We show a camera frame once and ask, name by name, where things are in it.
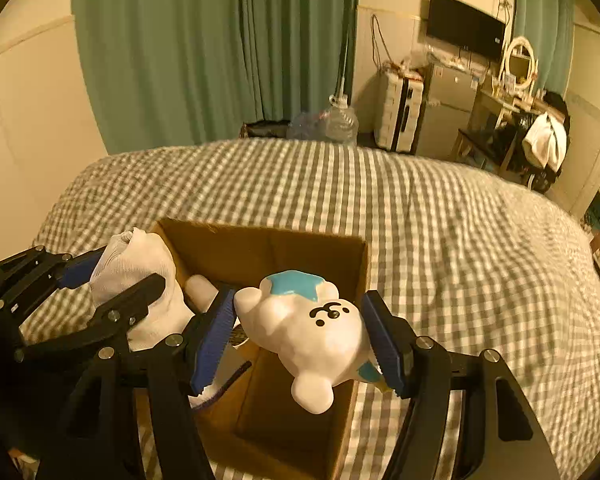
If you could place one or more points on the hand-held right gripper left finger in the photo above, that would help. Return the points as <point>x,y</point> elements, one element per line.
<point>211,345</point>

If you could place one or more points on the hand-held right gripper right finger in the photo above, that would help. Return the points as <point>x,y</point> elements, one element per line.
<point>386,345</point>

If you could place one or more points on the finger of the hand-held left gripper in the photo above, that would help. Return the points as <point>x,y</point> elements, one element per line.
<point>130,305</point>
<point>77,271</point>

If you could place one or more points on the white sock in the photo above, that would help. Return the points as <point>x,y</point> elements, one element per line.
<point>140,265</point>

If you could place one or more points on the white bear figurine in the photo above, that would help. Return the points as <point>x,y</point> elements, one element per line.
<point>320,340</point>

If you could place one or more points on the brown cardboard box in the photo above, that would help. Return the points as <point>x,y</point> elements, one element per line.
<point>280,260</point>

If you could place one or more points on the white plush toy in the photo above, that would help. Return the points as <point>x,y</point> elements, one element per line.
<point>200,292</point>

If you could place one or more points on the grey checkered bed blanket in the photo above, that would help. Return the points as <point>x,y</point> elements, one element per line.
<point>430,235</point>

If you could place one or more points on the clear water jug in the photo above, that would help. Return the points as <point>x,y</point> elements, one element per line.
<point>341,122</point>

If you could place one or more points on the clear plastic bag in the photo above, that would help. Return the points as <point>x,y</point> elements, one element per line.
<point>305,125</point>

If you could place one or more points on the white suitcase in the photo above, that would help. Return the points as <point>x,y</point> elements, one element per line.
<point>395,110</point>

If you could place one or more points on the grey mini fridge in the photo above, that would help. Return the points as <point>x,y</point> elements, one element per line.
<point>445,110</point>

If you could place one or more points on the wide green curtain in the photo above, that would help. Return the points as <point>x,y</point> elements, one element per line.
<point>180,35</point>

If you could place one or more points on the white garment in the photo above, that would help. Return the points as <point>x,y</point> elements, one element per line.
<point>542,140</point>

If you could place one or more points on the white dressing table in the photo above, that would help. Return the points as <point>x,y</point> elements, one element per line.
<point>500,105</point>

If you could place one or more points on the black garment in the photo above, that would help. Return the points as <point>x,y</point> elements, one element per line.
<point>557,105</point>

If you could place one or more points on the white oval vanity mirror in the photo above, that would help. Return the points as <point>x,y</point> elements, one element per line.
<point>505,60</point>

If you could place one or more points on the narrow green curtain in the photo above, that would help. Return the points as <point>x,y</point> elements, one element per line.
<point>540,10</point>

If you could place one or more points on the black wall television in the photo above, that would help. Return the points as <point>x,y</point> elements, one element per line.
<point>462,25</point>

